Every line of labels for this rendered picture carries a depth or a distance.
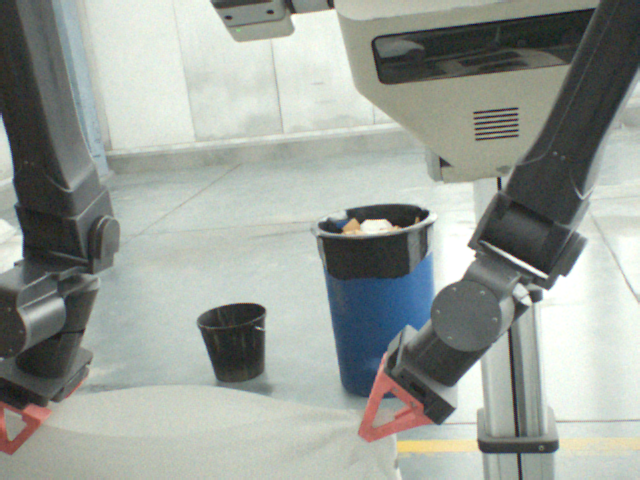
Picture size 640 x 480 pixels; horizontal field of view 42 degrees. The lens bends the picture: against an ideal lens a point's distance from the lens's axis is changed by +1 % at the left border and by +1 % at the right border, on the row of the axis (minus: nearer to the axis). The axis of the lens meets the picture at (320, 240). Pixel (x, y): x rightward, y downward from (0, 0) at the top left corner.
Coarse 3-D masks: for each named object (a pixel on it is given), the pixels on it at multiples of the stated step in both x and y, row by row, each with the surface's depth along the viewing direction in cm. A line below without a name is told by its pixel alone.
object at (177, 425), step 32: (64, 416) 90; (96, 416) 91; (128, 416) 91; (160, 416) 91; (192, 416) 90; (224, 416) 88; (256, 416) 86; (288, 416) 83; (320, 416) 79; (352, 416) 79; (384, 416) 78; (32, 448) 87; (64, 448) 83; (96, 448) 81; (128, 448) 79; (160, 448) 79; (192, 448) 79; (224, 448) 79; (256, 448) 79; (288, 448) 80; (320, 448) 80; (352, 448) 80; (384, 448) 79
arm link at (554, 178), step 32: (608, 0) 58; (608, 32) 59; (576, 64) 61; (608, 64) 60; (576, 96) 62; (608, 96) 61; (544, 128) 65; (576, 128) 63; (608, 128) 63; (544, 160) 66; (576, 160) 64; (512, 192) 68; (544, 192) 67; (576, 192) 65; (512, 224) 70; (544, 224) 69; (576, 224) 69; (512, 256) 72; (544, 256) 69
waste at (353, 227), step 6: (354, 222) 325; (366, 222) 325; (372, 222) 324; (378, 222) 323; (384, 222) 324; (342, 228) 325; (348, 228) 325; (354, 228) 325; (360, 228) 325; (366, 228) 322; (372, 228) 322; (378, 228) 322; (384, 228) 318; (390, 228) 320; (396, 228) 315; (342, 234) 312; (348, 234) 306; (354, 234) 301; (360, 234) 302
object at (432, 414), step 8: (384, 360) 78; (376, 376) 79; (432, 400) 72; (408, 408) 78; (424, 408) 73; (432, 408) 73; (400, 416) 79; (432, 416) 73; (440, 416) 73; (440, 424) 73
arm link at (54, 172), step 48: (0, 0) 63; (48, 0) 67; (0, 48) 66; (48, 48) 68; (0, 96) 69; (48, 96) 70; (48, 144) 71; (48, 192) 74; (96, 192) 78; (48, 240) 78
